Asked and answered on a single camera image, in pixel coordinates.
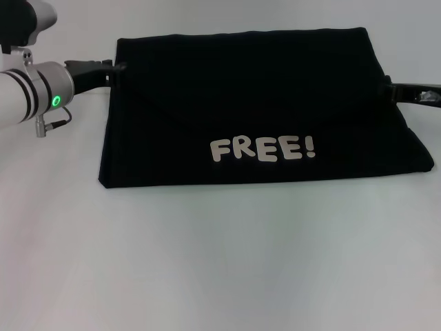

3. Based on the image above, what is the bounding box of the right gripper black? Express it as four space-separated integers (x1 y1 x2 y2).
376 74 441 107

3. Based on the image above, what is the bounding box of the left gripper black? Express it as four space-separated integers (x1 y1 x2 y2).
64 59 128 97

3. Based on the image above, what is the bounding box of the black shirt with FREE print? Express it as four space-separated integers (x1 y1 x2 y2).
96 26 435 190

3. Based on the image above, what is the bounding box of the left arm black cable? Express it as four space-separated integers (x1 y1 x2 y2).
33 106 72 138

